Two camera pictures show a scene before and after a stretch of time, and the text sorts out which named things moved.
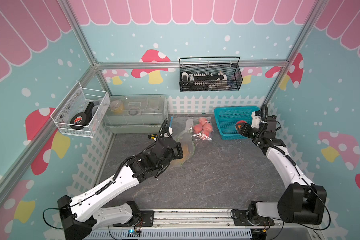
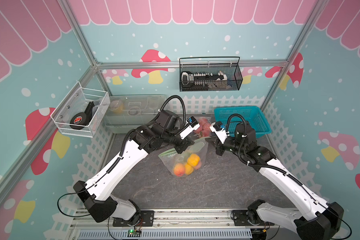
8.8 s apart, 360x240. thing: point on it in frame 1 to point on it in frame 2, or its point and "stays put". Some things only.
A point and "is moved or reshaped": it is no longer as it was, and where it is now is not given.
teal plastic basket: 226,118 stays put
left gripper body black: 177,153 to 180,144
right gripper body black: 249,131 to 228,145
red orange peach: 240,121 is moved or reshaped
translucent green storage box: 136,114 stays put
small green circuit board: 133,233 stays put
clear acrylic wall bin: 80,112 stays put
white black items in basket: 190,79 stays put
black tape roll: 82,118 stays put
